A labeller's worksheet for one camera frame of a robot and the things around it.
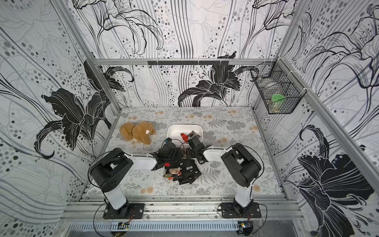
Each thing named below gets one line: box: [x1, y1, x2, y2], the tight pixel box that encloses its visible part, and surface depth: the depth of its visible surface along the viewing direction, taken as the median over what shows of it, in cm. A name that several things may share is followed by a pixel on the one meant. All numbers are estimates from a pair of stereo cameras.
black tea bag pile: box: [169, 158, 202, 186], surface depth 86 cm
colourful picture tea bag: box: [168, 167, 183, 177], surface depth 85 cm
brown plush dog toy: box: [119, 121, 156, 145], surface depth 95 cm
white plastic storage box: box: [166, 124, 204, 146], surface depth 103 cm
